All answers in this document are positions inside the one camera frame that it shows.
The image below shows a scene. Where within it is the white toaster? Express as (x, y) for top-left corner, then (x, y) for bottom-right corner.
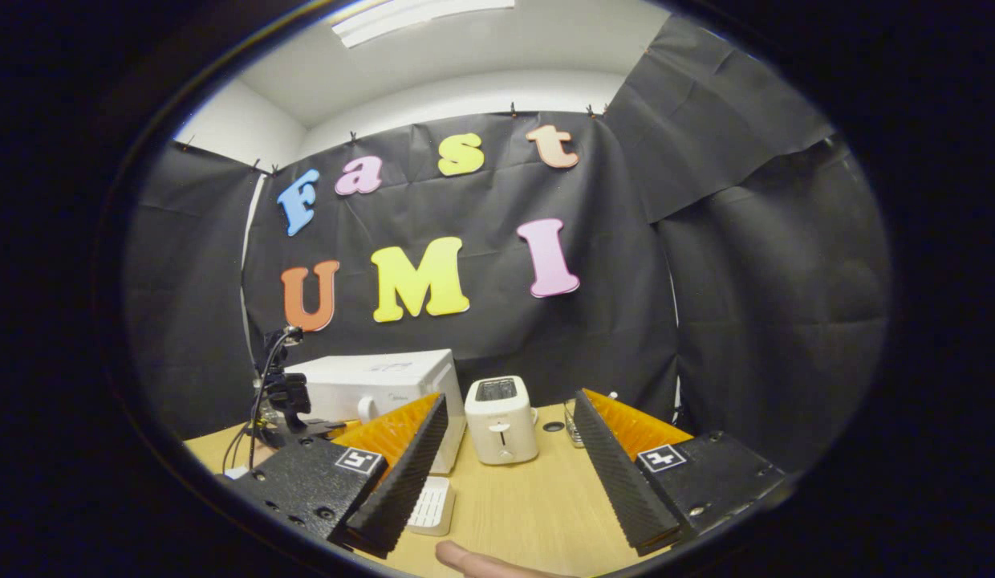
(464, 376), (540, 466)

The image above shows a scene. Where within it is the black backdrop cloth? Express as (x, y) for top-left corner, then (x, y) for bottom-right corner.
(120, 16), (891, 482)

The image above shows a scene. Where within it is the white ribbed tray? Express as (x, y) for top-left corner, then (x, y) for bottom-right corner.
(405, 476), (457, 537)

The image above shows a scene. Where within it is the small wire basket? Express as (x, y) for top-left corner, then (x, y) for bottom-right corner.
(563, 397), (587, 449)

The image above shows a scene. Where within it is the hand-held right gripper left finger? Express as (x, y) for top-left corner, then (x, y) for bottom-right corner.
(225, 392), (450, 560)

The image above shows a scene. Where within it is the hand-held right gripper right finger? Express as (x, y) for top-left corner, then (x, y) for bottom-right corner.
(572, 389), (791, 558)

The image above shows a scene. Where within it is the long ceiling light panel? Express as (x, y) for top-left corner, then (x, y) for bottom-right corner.
(331, 0), (516, 49)

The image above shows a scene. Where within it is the white microwave oven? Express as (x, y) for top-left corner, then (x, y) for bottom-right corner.
(285, 348), (466, 474)

